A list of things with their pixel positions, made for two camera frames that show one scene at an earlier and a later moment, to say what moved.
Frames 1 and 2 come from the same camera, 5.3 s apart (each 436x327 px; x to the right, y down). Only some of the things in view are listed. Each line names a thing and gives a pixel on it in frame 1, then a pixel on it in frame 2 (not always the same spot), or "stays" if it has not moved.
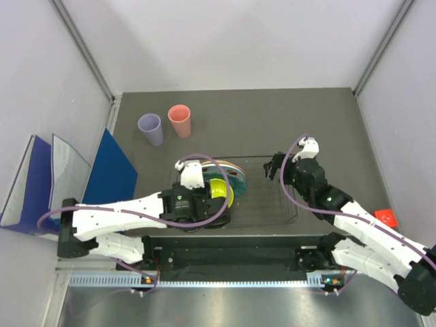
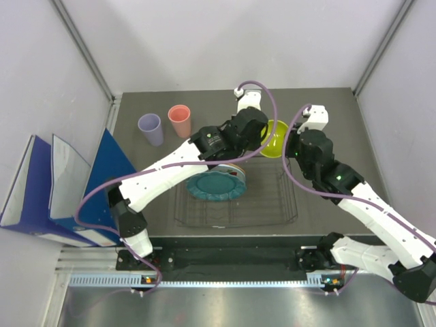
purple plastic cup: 150,125 stays
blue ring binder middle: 70,174 stays
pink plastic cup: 180,116 stays
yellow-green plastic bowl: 219,189 to 274,149
